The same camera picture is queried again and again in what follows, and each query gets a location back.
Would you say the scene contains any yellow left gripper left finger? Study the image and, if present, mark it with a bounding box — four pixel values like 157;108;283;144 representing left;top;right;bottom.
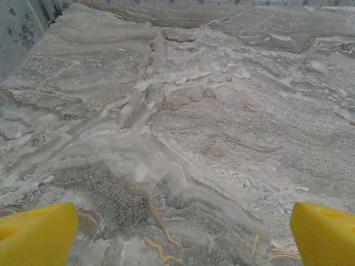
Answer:
0;202;79;266

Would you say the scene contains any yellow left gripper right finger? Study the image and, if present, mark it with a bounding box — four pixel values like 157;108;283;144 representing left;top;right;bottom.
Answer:
290;202;355;266

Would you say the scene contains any aluminium corner frame post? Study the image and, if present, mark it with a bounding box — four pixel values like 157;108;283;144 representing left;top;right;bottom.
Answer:
26;0;66;28

